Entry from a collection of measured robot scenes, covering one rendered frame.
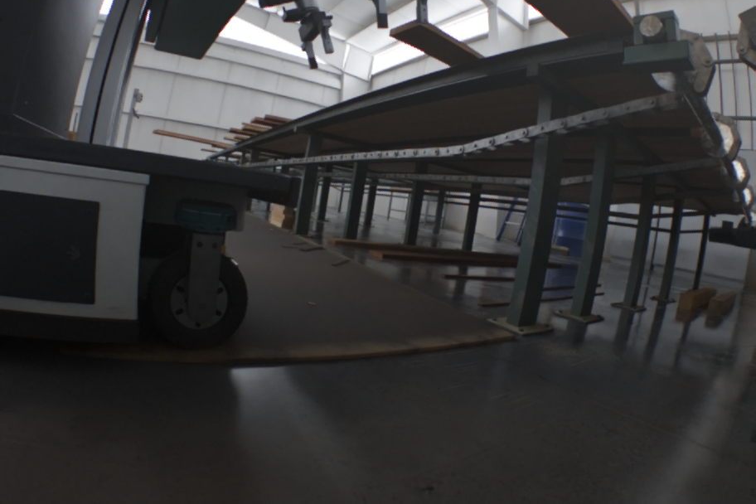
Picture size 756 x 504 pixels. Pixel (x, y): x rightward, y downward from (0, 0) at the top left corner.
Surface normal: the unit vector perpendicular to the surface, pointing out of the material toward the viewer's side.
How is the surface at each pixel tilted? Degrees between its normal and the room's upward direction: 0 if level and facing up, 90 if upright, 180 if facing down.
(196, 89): 87
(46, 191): 90
